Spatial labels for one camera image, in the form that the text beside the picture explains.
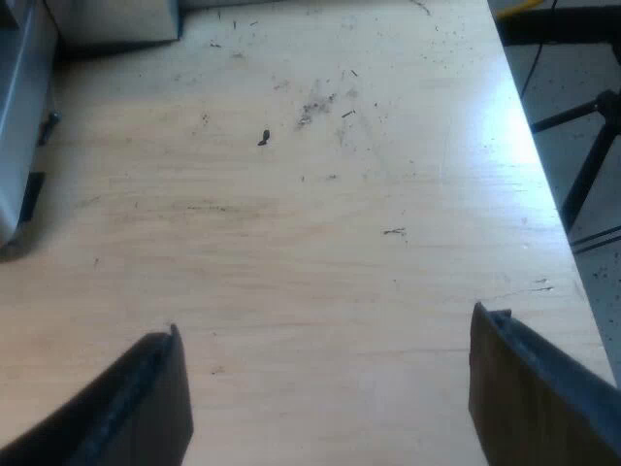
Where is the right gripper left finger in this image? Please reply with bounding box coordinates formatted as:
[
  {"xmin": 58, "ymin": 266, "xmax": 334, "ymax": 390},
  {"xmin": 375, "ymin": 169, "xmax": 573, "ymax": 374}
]
[{"xmin": 0, "ymin": 323, "xmax": 195, "ymax": 466}]

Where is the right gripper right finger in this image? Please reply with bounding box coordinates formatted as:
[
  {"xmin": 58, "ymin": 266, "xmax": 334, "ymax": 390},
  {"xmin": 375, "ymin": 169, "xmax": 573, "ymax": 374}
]
[{"xmin": 468, "ymin": 301, "xmax": 621, "ymax": 466}]

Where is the steel espresso machine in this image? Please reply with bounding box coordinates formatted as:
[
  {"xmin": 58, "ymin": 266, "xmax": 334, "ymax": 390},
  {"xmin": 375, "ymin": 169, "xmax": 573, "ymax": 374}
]
[{"xmin": 0, "ymin": 0, "xmax": 63, "ymax": 249}]

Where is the black tripod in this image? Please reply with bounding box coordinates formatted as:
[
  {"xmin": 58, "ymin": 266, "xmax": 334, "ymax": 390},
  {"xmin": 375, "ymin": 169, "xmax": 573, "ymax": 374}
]
[{"xmin": 531, "ymin": 89, "xmax": 621, "ymax": 234}]

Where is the metal block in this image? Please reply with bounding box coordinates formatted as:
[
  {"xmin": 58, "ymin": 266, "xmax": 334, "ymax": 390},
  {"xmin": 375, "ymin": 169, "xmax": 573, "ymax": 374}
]
[{"xmin": 57, "ymin": 0, "xmax": 184, "ymax": 50}]

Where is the black cable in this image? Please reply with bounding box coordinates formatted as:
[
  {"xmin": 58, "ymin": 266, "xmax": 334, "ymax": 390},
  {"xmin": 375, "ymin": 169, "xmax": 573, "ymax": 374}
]
[{"xmin": 521, "ymin": 0, "xmax": 559, "ymax": 96}]

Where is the yellow cable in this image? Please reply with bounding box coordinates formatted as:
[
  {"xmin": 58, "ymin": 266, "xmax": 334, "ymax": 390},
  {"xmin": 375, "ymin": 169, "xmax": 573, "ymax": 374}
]
[{"xmin": 499, "ymin": 0, "xmax": 547, "ymax": 19}]

